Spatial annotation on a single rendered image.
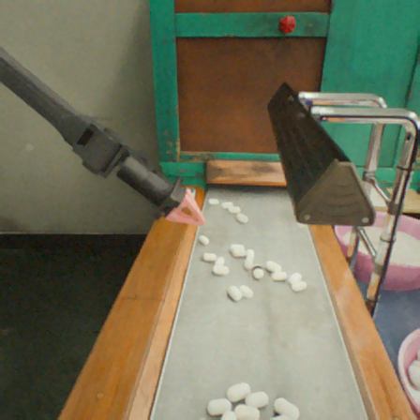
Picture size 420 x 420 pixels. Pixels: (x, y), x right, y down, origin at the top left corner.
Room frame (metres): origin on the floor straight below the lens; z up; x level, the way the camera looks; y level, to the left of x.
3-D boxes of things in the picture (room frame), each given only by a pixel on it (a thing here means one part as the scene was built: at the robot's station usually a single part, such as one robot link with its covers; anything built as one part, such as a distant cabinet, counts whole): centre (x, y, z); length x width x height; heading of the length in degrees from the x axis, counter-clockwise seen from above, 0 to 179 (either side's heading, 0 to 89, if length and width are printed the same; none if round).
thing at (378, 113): (0.62, -0.24, 0.90); 0.20 x 0.19 x 0.45; 175
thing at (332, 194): (0.64, -0.16, 1.08); 0.62 x 0.08 x 0.07; 175
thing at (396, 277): (0.78, -0.45, 0.72); 0.27 x 0.27 x 0.10
